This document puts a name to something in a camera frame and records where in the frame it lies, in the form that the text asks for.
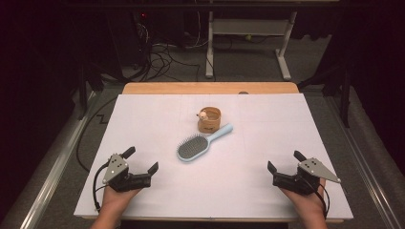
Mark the person's left hand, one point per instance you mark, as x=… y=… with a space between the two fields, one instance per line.
x=116 y=198

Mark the small green ball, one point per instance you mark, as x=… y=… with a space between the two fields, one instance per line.
x=248 y=37

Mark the light blue hairbrush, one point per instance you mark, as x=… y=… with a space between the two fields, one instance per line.
x=192 y=148

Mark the black computer tower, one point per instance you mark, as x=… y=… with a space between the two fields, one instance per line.
x=143 y=31

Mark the aluminium floor rail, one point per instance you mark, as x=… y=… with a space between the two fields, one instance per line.
x=359 y=159
x=54 y=178

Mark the wooden table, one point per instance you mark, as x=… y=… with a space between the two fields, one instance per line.
x=210 y=88

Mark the person's right hand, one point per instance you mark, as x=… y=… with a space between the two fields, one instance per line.
x=305 y=203

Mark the black metal stand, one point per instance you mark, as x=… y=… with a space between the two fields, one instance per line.
x=345 y=95
x=83 y=95

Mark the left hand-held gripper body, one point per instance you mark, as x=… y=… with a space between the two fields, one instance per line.
x=119 y=178

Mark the white metal desk frame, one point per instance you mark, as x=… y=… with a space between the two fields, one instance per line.
x=248 y=27

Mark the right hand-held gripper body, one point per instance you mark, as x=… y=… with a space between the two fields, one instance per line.
x=302 y=183

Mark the wooden holder cup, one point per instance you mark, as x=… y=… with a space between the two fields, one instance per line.
x=210 y=125

